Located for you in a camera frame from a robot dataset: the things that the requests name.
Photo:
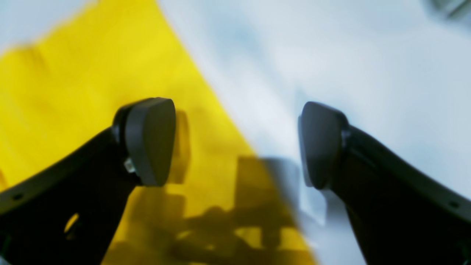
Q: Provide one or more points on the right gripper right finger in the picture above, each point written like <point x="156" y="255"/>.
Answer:
<point x="399" y="216"/>

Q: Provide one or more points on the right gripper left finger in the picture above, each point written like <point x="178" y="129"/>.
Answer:
<point x="68" y="214"/>

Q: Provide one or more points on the yellow orange T-shirt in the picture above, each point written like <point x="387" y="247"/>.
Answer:
<point x="220" y="204"/>

